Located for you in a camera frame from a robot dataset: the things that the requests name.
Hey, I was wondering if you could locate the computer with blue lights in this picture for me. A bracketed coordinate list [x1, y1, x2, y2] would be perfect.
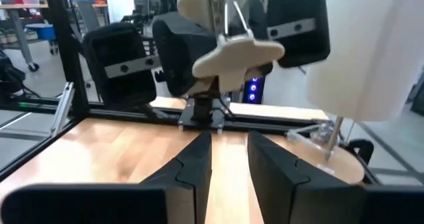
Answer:
[242, 75, 266, 105]

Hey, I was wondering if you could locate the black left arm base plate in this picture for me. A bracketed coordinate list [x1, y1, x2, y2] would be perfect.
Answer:
[178, 97, 231, 133]

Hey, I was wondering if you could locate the metal wheeled cart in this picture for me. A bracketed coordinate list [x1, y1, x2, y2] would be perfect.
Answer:
[0, 1, 58, 73]

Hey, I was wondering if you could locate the beige wooden hanger piece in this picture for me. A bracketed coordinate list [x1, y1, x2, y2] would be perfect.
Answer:
[176, 0, 286, 94]

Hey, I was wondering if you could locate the silver frame bracket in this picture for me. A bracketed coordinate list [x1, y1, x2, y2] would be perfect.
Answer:
[49, 82, 76, 138]

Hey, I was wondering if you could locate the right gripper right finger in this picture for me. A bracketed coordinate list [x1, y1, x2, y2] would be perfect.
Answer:
[247, 130, 424, 224]

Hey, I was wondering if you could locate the black bag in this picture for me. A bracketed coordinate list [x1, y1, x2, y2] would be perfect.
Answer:
[0, 50, 27, 101]

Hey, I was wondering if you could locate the blue storage bin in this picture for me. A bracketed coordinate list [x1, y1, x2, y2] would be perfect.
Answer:
[25, 23, 56, 41]

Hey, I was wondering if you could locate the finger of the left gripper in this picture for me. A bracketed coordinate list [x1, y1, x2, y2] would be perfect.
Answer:
[244, 0, 270, 38]
[152, 11, 218, 98]

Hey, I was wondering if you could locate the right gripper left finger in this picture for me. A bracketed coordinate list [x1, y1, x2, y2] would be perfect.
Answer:
[0, 132, 213, 224]

